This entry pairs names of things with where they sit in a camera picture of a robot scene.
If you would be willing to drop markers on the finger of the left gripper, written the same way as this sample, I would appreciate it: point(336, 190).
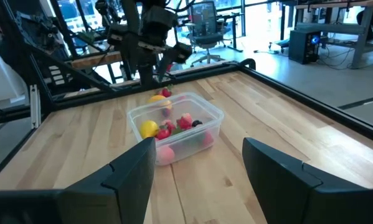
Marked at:
point(130, 53)
point(178, 54)

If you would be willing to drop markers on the white board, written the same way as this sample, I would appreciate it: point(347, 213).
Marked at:
point(2, 77)

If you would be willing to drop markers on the black computer tower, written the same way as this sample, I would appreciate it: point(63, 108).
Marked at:
point(304, 46)

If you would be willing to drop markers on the silver aluminium extrusion piece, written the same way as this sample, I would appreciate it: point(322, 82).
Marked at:
point(35, 105)

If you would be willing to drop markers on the yellow plastic banana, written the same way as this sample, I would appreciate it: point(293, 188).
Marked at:
point(157, 99)

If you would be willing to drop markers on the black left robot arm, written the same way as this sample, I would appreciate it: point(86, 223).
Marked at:
point(146, 73)

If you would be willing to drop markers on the dark plastic cherry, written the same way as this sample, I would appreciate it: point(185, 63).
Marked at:
point(197, 123)

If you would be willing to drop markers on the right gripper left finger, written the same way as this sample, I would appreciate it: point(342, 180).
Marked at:
point(111, 199)

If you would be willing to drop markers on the clear plastic tupperware container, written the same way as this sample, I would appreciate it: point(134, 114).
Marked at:
point(211, 124)

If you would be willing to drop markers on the pink plastic peach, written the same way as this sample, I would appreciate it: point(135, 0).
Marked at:
point(165, 154)
point(208, 138)

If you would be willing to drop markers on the wooden background table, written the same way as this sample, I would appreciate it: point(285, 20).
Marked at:
point(92, 59)

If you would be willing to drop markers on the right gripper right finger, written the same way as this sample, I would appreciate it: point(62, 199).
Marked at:
point(298, 199)

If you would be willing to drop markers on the yellow plastic lemon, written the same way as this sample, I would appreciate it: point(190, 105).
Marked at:
point(149, 129)

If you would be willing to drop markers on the wooden top workbench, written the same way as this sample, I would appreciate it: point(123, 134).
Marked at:
point(329, 28)

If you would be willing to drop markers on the black office chair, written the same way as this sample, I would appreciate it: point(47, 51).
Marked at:
point(206, 39)

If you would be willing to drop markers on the dark plastic grape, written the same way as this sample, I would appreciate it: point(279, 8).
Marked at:
point(166, 112)

